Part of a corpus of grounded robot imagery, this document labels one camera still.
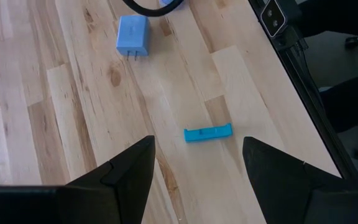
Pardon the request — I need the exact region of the lavender box with slots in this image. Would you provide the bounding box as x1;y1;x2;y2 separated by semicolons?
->
116;14;151;62

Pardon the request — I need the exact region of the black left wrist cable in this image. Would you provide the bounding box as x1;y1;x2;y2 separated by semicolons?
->
122;0;185;17

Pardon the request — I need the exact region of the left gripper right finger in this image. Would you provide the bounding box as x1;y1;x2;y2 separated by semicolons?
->
242;136;358;224

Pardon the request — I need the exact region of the teal digital clock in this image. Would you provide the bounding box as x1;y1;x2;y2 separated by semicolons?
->
183;123;234;143

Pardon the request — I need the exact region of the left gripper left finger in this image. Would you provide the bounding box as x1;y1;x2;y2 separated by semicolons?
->
0;135;156;224

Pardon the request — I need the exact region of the black chair base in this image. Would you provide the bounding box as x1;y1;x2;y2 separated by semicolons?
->
295;0;358;162

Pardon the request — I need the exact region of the black camera mount rail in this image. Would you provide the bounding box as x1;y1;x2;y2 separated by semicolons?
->
247;0;358;189

